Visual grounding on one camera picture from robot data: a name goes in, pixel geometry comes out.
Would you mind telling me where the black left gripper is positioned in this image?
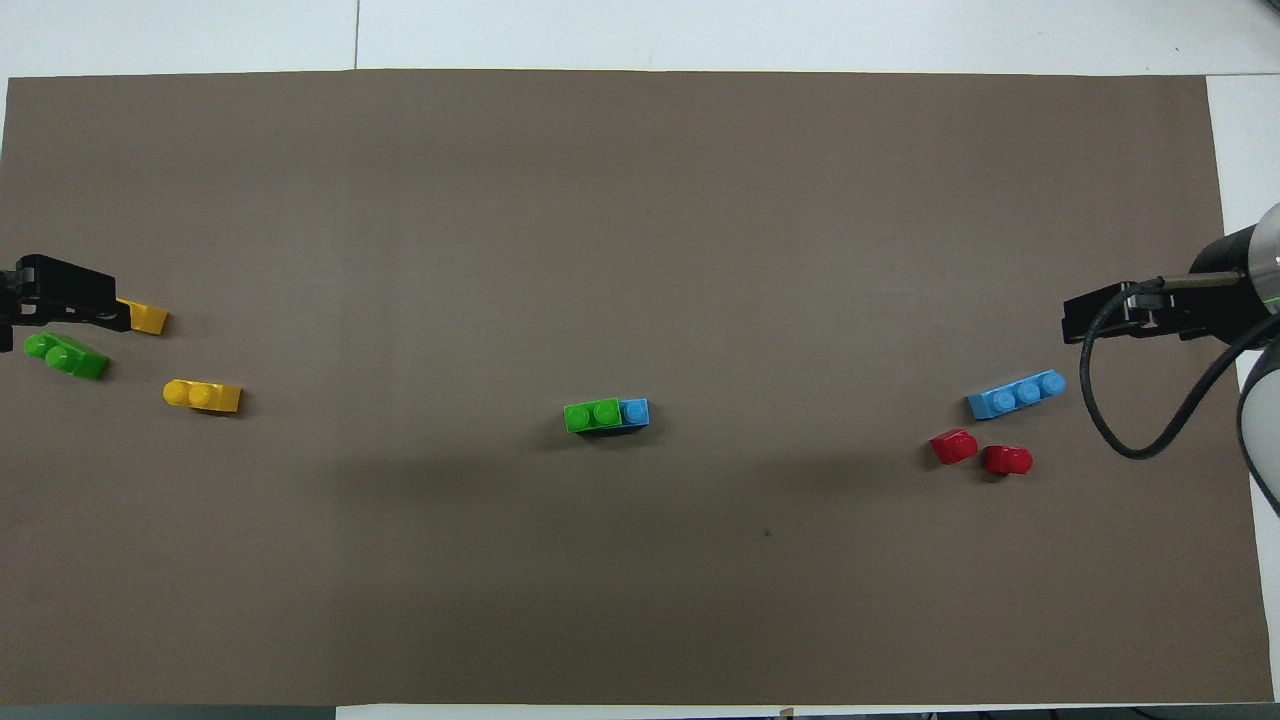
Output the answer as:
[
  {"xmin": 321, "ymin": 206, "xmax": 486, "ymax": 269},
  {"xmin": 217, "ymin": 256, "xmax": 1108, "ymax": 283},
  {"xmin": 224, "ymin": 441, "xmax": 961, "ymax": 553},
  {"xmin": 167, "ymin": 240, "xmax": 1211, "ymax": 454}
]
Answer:
[{"xmin": 0, "ymin": 255, "xmax": 132, "ymax": 353}]

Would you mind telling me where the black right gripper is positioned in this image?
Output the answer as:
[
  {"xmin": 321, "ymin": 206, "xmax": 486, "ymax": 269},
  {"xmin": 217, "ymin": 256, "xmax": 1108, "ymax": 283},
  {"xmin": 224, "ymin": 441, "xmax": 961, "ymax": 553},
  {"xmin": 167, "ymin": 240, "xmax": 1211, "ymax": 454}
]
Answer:
[{"xmin": 1063, "ymin": 226, "xmax": 1263, "ymax": 346}]

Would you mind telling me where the blue three-stud toy brick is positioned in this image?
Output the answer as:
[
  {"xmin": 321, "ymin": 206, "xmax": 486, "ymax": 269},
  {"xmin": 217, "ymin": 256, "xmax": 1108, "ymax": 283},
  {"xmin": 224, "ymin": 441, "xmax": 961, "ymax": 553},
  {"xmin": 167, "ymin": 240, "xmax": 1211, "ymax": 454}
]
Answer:
[
  {"xmin": 966, "ymin": 370, "xmax": 1068, "ymax": 421},
  {"xmin": 580, "ymin": 398, "xmax": 651, "ymax": 439}
]

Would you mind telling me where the green two-stud toy brick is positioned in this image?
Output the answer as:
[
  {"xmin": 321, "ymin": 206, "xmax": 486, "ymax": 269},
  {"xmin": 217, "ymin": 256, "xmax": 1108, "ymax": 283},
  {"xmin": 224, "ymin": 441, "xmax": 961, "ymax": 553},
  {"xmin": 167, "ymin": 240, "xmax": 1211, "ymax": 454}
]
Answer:
[
  {"xmin": 23, "ymin": 332, "xmax": 110, "ymax": 381},
  {"xmin": 563, "ymin": 398, "xmax": 623, "ymax": 435}
]

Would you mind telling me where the yellow two-stud toy brick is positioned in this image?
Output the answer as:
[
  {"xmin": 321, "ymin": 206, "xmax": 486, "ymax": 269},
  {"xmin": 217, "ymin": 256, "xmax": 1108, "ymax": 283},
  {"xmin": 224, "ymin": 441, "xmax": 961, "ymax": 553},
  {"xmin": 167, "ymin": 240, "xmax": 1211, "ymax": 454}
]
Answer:
[
  {"xmin": 117, "ymin": 298, "xmax": 169, "ymax": 336},
  {"xmin": 163, "ymin": 378, "xmax": 243, "ymax": 414}
]

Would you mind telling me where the brown table mat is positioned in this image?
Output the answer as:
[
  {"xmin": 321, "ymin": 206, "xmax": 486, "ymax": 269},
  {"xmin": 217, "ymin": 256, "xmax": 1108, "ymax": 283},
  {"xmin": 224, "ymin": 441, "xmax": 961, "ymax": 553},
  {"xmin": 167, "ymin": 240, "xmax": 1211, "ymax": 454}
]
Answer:
[{"xmin": 0, "ymin": 68, "xmax": 1276, "ymax": 706}]

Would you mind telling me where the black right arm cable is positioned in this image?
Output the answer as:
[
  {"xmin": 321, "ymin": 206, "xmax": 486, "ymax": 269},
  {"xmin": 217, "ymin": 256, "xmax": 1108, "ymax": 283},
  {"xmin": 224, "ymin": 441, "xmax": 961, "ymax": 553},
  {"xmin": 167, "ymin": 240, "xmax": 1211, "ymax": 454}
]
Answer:
[{"xmin": 1078, "ymin": 272, "xmax": 1280, "ymax": 461}]

